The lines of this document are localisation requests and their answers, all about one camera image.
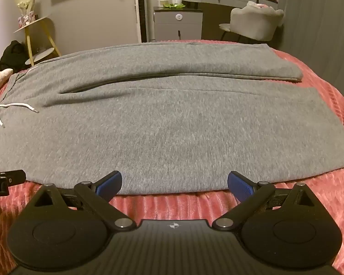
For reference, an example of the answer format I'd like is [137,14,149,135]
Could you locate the grey sweatpants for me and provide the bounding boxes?
[0,42,344,194]

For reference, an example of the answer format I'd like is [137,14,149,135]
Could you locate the pink ribbed bed blanket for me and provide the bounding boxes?
[0,50,344,274]

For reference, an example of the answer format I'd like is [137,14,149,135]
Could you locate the black bag on floor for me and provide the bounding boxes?
[0,40,30,73]

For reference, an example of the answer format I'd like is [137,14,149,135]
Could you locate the yellow legged side table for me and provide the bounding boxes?
[13,16,61,66]

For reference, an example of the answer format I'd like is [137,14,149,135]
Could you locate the grey upholstered chair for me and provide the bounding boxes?
[219,1,285,42]

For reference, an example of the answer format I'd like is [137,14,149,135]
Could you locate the grey drawer nightstand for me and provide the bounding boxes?
[153,7,203,42]

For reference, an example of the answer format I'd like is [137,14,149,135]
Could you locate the wrapped flower bouquet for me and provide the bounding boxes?
[15,0,36,28]

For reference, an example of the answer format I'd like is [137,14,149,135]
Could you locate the grey vanity desk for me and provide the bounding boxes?
[183,0,278,40]

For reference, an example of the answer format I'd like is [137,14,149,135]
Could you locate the green tray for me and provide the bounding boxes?
[163,3,186,9]

